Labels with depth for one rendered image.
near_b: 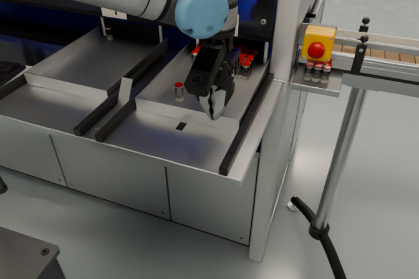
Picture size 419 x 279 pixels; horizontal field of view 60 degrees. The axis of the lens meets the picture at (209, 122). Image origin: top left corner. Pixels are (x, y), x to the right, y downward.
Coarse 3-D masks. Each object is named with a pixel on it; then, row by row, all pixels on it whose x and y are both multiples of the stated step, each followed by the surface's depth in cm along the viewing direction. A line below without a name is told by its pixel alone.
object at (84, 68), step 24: (72, 48) 111; (96, 48) 115; (120, 48) 115; (144, 48) 115; (24, 72) 96; (48, 72) 103; (72, 72) 103; (96, 72) 103; (120, 72) 103; (96, 96) 91
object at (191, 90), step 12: (204, 48) 69; (216, 48) 69; (204, 60) 68; (216, 60) 68; (192, 72) 68; (204, 72) 67; (216, 72) 69; (192, 84) 66; (204, 84) 66; (204, 96) 67
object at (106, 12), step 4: (104, 8) 107; (104, 12) 107; (108, 12) 107; (112, 12) 106; (120, 12) 105; (108, 16) 108; (112, 16) 107; (116, 16) 107; (120, 16) 106; (124, 16) 106
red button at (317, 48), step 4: (312, 44) 87; (316, 44) 87; (320, 44) 87; (308, 48) 88; (312, 48) 87; (316, 48) 87; (320, 48) 87; (324, 48) 88; (308, 52) 88; (312, 52) 88; (316, 52) 87; (320, 52) 87; (312, 56) 88; (316, 56) 88; (320, 56) 88
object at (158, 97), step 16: (176, 64) 105; (160, 80) 97; (176, 80) 99; (240, 80) 99; (256, 80) 99; (144, 96) 90; (160, 96) 93; (192, 96) 93; (240, 96) 93; (160, 112) 86; (176, 112) 84; (192, 112) 82; (224, 112) 87; (240, 112) 87; (224, 128) 82
